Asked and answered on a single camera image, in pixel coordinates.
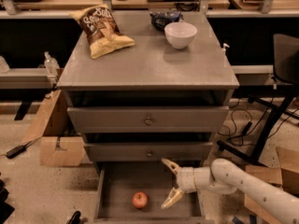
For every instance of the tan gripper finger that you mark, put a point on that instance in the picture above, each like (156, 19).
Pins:
(173, 167)
(174, 196)

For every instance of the middle grey drawer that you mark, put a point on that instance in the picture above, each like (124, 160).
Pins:
(175, 151)

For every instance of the open bottom grey drawer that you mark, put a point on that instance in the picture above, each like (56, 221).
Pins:
(119, 181)

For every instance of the red apple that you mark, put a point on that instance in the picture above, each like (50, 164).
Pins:
(139, 200)

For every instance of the top grey drawer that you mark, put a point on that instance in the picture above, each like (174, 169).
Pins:
(202, 119)

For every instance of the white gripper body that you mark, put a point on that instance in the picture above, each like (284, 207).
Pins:
(186, 179)

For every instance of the grey drawer cabinet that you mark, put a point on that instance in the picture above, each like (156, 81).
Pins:
(150, 74)

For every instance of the sea salt chips bag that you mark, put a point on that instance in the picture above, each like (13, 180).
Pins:
(101, 29)

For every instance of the blue snack bag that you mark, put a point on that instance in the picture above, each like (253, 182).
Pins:
(160, 19)

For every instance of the white bowl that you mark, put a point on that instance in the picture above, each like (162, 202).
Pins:
(180, 34)

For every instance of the white pump dispenser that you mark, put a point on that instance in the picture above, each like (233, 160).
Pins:
(225, 48)

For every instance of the cardboard box right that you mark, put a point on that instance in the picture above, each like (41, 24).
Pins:
(286, 177)

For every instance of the cardboard box left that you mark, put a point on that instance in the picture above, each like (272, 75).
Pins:
(52, 127)

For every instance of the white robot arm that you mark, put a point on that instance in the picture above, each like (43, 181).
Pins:
(224, 177)

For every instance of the cardboard box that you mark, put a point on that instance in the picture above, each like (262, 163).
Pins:
(286, 177)
(52, 127)

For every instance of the clear plastic bottle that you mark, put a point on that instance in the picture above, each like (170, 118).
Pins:
(51, 64)

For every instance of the black power adapter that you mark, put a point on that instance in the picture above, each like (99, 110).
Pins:
(15, 151)

